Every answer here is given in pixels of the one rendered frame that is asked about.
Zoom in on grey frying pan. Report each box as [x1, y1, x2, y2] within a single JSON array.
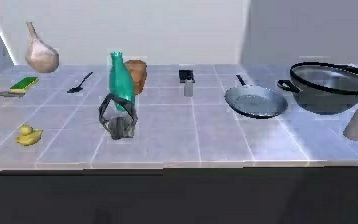
[[224, 74, 289, 120]]

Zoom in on brown bread loaf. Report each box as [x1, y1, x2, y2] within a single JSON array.
[[124, 59, 148, 96]]

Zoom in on green and yellow sponge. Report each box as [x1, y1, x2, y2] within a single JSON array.
[[9, 76, 40, 94]]

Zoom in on pale pink garlic bulb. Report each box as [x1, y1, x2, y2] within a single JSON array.
[[24, 21, 60, 74]]

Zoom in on green glass bottle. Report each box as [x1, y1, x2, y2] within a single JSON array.
[[108, 51, 137, 113]]

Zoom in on large black wok pot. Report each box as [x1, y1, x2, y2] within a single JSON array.
[[276, 61, 358, 116]]

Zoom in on black spoon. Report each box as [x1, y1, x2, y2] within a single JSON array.
[[66, 71, 94, 94]]

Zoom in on grey black headphones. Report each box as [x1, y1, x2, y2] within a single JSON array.
[[98, 92, 139, 141]]

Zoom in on yellow rubber duck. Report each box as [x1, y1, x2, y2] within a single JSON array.
[[15, 124, 44, 147]]

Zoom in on grey flat knife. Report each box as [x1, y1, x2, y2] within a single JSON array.
[[0, 90, 26, 99]]

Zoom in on tiled grey counter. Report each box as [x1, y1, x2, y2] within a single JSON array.
[[0, 63, 358, 224]]

